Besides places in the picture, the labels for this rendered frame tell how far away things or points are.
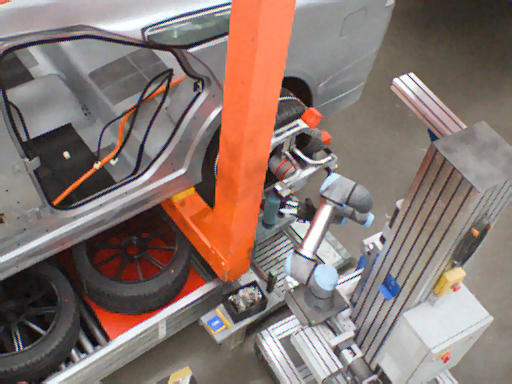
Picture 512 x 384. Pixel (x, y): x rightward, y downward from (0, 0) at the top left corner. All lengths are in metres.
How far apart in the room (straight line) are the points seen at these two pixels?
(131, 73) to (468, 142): 2.14
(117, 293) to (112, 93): 1.12
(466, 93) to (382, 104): 0.76
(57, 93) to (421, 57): 3.33
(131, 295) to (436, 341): 1.62
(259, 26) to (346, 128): 3.00
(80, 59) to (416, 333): 2.44
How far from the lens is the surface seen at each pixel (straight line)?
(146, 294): 3.60
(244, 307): 3.52
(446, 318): 2.92
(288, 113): 3.54
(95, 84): 3.90
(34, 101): 3.92
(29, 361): 3.50
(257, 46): 2.33
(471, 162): 2.35
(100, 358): 3.60
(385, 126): 5.31
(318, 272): 3.08
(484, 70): 6.15
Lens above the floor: 3.64
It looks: 52 degrees down
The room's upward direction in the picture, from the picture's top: 9 degrees clockwise
